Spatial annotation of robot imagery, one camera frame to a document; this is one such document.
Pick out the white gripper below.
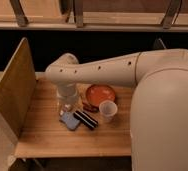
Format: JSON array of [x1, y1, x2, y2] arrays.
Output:
[[57, 83, 79, 115]]

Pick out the white ceramic cup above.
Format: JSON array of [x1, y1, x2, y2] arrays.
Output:
[[99, 100, 118, 123]]

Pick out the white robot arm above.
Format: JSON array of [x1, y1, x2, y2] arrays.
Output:
[[45, 49, 188, 171]]

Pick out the orange ceramic bowl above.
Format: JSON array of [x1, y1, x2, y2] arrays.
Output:
[[85, 84, 116, 107]]

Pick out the blue sponge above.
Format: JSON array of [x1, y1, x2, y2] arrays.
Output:
[[60, 112, 80, 131]]

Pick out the black striped rectangular block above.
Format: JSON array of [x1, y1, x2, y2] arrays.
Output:
[[73, 111, 98, 130]]

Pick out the wooden side panel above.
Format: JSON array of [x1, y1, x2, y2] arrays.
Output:
[[0, 38, 36, 142]]

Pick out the wooden shelf rail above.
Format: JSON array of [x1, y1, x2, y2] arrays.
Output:
[[0, 0, 188, 32]]

